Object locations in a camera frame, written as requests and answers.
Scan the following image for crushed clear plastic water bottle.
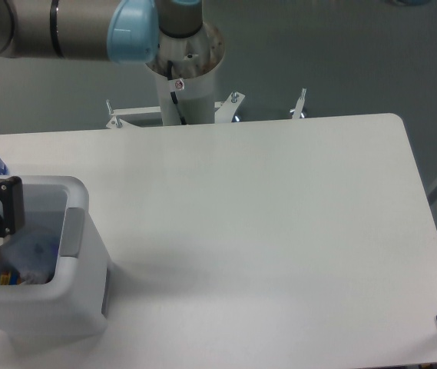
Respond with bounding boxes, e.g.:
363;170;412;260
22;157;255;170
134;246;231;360
0;226;60;274

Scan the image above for clear plastic bag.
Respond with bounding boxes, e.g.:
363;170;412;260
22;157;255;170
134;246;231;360
20;271;54;285

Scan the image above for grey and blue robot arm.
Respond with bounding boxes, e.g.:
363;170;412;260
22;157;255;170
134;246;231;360
0;1;204;238

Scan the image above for white plastic trash can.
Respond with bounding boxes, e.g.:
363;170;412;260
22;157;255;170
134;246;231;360
0;176;111;338

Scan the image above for colourful snack wrapper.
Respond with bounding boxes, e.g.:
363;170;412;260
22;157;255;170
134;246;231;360
0;271;22;286

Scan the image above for white pedestal base frame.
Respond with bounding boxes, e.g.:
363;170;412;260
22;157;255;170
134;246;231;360
106;88;307;129

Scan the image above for black cable on pedestal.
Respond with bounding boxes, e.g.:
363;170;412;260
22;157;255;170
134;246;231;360
166;60;187;126

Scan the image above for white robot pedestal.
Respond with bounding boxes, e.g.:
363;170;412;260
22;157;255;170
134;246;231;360
147;22;225;126

